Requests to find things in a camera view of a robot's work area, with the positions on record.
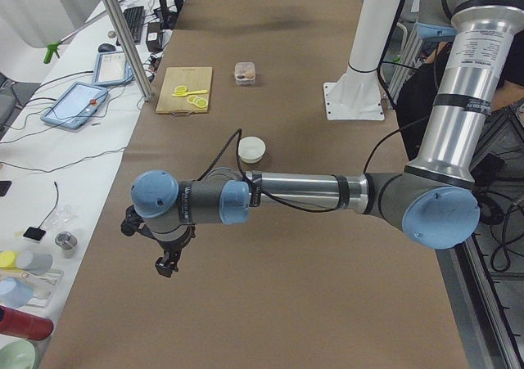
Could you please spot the black power adapter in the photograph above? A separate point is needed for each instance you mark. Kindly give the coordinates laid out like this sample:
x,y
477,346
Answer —
x,y
154,39

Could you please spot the white ceramic bowl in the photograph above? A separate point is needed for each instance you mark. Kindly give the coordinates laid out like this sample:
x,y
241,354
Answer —
x,y
251,149

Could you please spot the bamboo cutting board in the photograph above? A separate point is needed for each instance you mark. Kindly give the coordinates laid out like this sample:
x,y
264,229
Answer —
x,y
182,79

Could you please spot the yellow plastic knife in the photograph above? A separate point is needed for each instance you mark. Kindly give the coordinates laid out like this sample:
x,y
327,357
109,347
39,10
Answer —
x,y
189,93

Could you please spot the black keyboard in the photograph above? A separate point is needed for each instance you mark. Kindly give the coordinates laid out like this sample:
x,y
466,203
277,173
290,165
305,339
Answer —
x,y
134,17

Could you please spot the clear plastic egg box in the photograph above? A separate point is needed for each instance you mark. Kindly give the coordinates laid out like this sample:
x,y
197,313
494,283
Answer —
x,y
250,66

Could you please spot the small black square sensor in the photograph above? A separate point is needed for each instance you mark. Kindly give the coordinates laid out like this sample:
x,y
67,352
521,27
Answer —
x,y
34,233

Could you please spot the red cylinder bottle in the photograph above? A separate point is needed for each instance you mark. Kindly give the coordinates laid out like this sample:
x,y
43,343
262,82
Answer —
x,y
24,325

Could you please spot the aluminium frame post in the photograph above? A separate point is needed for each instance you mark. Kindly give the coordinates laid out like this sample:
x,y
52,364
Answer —
x,y
126,42

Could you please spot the grey plastic cup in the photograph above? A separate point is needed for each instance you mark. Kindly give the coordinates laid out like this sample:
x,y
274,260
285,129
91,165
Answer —
x,y
36,263

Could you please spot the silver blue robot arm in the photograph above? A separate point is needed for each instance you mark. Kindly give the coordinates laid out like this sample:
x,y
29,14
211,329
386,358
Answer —
x,y
431,201

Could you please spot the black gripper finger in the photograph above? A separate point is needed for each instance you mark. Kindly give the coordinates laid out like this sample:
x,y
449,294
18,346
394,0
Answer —
x,y
174,258
163,265

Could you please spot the yellow plastic cup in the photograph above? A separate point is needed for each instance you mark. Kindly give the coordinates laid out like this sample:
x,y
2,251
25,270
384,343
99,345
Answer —
x,y
8,259

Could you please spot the computer mouse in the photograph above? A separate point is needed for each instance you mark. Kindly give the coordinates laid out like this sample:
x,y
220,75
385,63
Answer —
x,y
106,47

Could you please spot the green bowl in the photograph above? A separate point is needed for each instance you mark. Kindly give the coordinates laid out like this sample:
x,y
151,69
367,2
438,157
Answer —
x,y
21,354

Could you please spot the green clamp tool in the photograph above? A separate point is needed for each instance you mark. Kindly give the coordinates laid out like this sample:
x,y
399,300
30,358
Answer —
x,y
52,50

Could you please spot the blue teach pendant near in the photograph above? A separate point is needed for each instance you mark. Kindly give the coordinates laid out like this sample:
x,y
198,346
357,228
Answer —
x,y
75,106

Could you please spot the blue teach pendant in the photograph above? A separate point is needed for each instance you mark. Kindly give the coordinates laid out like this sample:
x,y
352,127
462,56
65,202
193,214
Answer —
x,y
75,106
111,69

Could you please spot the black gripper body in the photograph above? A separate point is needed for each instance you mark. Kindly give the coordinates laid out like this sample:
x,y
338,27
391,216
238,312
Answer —
x,y
175,247

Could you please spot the blue teach pendant far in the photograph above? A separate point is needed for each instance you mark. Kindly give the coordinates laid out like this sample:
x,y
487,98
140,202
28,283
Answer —
x,y
111,69

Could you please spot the light blue cup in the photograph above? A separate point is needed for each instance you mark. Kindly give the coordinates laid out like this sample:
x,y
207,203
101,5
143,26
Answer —
x,y
15,293

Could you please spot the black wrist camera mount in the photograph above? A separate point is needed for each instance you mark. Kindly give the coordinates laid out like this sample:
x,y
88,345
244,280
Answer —
x,y
134,223

